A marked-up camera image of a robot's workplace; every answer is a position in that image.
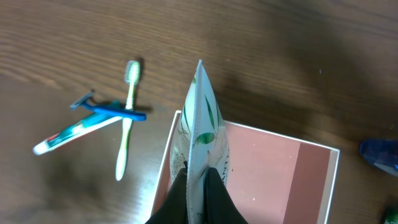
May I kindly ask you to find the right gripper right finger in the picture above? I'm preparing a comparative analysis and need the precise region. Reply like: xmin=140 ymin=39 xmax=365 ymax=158
xmin=204 ymin=167 xmax=248 ymax=224

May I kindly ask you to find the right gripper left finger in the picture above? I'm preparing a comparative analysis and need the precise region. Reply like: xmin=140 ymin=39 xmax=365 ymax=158
xmin=146 ymin=161 xmax=188 ymax=224

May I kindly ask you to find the white lotion tube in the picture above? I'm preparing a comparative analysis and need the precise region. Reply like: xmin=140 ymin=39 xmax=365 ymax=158
xmin=170 ymin=60 xmax=230 ymax=223

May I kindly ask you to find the blue disposable razor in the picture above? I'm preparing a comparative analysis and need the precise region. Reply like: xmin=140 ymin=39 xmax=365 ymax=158
xmin=70 ymin=91 xmax=146 ymax=121

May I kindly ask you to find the blue hand sanitizer bottle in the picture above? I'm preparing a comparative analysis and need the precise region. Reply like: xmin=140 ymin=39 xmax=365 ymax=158
xmin=359 ymin=139 xmax=397 ymax=177

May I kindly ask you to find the green soap box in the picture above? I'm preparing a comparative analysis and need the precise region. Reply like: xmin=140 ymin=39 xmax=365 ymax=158
xmin=381 ymin=207 xmax=398 ymax=224

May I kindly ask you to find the white box with pink interior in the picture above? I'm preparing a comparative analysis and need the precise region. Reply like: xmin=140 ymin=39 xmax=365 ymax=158
xmin=150 ymin=110 xmax=341 ymax=224

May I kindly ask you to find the teal white toothpaste tube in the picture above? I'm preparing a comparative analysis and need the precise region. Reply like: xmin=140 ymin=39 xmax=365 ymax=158
xmin=32 ymin=113 xmax=122 ymax=156

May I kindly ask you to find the green white toothbrush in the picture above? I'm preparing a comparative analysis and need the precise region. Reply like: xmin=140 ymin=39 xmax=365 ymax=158
xmin=115 ymin=60 xmax=141 ymax=181

